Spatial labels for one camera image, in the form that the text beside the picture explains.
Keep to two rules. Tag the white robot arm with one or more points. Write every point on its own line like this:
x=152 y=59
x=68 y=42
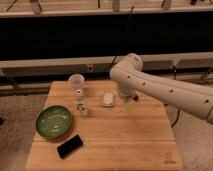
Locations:
x=194 y=99

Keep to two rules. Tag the wooden cutting board table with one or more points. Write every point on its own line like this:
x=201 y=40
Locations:
x=113 y=139

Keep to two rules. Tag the green bowl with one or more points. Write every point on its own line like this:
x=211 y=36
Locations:
x=53 y=121

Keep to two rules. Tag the black smartphone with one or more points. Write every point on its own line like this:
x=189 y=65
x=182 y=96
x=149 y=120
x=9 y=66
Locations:
x=69 y=146

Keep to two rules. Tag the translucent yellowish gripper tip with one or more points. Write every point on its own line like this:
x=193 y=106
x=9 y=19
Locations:
x=129 y=105

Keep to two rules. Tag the white soap in dish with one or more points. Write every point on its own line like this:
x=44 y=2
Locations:
x=108 y=99

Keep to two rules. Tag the small clear white-capped bottle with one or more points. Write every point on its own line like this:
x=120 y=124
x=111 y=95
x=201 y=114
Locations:
x=80 y=102

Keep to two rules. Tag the clear plastic cup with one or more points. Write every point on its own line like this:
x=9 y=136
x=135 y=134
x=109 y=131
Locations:
x=76 y=81

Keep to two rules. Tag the small dark red object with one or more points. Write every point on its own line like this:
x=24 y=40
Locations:
x=136 y=97

